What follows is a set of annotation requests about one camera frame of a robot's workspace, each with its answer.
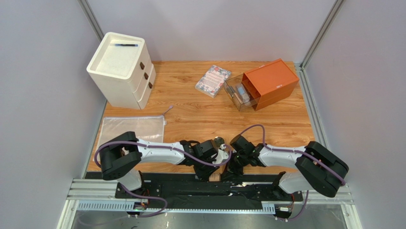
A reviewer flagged small peach bottle black cap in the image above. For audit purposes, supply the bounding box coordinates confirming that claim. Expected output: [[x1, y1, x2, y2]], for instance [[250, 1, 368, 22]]
[[209, 173, 221, 182]]

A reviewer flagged clear acrylic drawer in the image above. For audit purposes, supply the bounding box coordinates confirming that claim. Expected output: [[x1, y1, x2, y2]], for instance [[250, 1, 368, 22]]
[[224, 74, 259, 112]]

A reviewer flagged clear glitter bottle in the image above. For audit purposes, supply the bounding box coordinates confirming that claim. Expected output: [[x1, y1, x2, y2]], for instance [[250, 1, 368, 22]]
[[236, 83, 251, 105]]

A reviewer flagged peach foundation bottle grey cap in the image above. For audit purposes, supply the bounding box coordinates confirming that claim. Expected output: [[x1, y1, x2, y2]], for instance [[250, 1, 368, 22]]
[[233, 86, 242, 102]]

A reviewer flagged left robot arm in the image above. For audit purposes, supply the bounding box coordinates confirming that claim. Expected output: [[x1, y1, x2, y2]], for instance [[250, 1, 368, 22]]
[[94, 131, 230, 191]]

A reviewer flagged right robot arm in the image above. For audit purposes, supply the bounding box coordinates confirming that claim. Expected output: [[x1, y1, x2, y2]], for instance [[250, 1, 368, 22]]
[[220, 135, 349, 198]]

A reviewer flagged gold lid cream jar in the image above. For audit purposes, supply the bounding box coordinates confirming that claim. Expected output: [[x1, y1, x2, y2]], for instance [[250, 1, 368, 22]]
[[213, 136, 225, 147]]

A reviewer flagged clear mesh zipper pouch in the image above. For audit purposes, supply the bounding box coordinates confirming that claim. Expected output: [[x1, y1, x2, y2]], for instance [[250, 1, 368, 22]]
[[94, 115, 167, 150]]

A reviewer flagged floral notebook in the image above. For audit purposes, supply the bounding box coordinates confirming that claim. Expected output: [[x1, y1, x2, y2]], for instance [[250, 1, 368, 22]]
[[194, 65, 232, 98]]

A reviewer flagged orange drawer box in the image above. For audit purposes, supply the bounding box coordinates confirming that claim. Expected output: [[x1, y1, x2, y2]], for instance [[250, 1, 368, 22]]
[[242, 59, 299, 111]]

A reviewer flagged white drawer cabinet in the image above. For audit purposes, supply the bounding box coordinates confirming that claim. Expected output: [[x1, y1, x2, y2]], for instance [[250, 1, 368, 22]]
[[87, 32, 156, 110]]

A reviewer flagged black pen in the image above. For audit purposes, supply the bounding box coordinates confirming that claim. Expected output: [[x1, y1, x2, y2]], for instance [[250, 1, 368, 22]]
[[113, 43, 139, 47]]

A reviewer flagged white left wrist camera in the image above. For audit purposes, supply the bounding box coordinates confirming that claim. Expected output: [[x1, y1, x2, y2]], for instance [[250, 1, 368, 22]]
[[215, 144, 233, 166]]

